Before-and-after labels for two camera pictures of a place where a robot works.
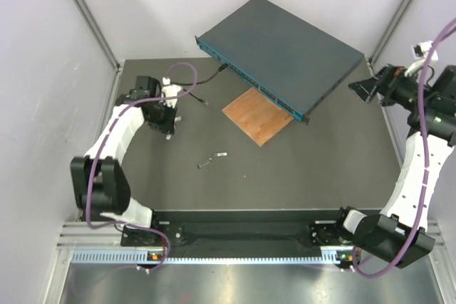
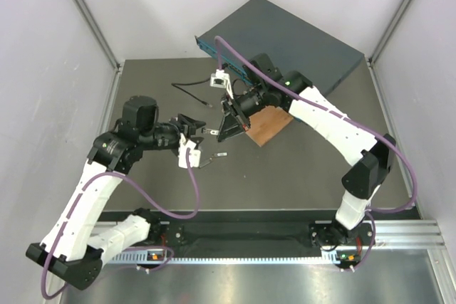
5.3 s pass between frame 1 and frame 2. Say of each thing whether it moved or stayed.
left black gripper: moved
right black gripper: moved
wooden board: stayed
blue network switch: stayed
